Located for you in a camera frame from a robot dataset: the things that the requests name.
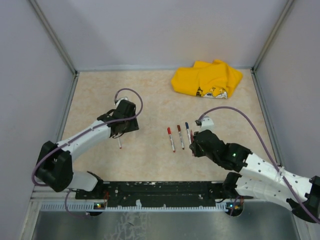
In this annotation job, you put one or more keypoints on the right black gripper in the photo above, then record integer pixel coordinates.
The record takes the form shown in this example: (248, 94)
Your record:
(194, 146)

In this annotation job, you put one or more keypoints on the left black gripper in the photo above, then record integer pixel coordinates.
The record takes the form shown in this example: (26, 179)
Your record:
(133, 126)

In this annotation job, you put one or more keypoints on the dark red pen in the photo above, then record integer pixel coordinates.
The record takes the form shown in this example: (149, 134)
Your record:
(192, 139)

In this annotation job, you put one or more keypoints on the white pen blue markings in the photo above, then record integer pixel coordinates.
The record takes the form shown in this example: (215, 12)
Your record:
(181, 140)

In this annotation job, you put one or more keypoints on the white pen red tip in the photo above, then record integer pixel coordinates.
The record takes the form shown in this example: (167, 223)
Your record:
(172, 143)

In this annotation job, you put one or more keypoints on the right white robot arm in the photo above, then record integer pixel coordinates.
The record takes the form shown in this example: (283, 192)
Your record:
(251, 176)

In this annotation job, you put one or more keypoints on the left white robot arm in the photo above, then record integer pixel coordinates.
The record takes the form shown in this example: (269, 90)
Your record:
(54, 166)

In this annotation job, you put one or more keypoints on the white pen red end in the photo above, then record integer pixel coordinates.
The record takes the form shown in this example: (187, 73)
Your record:
(119, 143)

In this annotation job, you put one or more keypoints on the yellow folded t-shirt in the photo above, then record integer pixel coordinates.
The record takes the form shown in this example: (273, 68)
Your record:
(216, 80)

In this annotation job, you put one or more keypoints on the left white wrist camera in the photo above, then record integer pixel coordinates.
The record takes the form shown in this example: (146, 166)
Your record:
(117, 101)

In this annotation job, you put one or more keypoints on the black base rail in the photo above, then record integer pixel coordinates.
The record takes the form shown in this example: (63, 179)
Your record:
(155, 194)

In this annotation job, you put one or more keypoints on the white slotted cable duct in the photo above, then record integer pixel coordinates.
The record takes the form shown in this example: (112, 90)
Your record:
(75, 206)

